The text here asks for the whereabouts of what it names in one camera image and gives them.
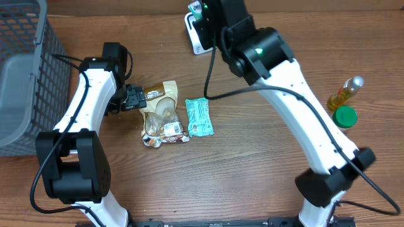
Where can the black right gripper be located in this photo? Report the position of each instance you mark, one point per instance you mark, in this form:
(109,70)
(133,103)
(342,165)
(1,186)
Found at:
(204,31)

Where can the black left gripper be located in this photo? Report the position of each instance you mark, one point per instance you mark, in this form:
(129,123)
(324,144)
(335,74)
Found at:
(137,99)

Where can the brown snack packet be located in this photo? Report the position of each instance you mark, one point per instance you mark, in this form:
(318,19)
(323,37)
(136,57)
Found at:
(161,122)

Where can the light blue wipes pack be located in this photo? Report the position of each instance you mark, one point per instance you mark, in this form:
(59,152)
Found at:
(198,113)

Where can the yellow bottle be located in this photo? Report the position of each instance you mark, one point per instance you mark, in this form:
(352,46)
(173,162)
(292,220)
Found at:
(346,92)

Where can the green lid jar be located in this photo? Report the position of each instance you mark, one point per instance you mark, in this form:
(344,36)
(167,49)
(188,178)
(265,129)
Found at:
(345,117)

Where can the teal tissue pack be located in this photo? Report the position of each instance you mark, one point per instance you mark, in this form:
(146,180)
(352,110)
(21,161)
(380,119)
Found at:
(196,9)

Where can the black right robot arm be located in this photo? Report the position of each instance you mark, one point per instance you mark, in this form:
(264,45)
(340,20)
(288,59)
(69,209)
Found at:
(263,58)

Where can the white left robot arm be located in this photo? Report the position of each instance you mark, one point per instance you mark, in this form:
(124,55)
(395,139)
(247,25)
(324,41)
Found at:
(74,172)

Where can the white barcode scanner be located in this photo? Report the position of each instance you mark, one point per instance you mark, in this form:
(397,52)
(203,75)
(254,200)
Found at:
(193,36)

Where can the dark grey plastic basket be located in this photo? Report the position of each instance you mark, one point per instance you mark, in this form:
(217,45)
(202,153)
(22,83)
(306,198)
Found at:
(34,85)

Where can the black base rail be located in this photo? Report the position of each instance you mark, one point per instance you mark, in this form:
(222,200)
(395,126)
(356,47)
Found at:
(221,224)

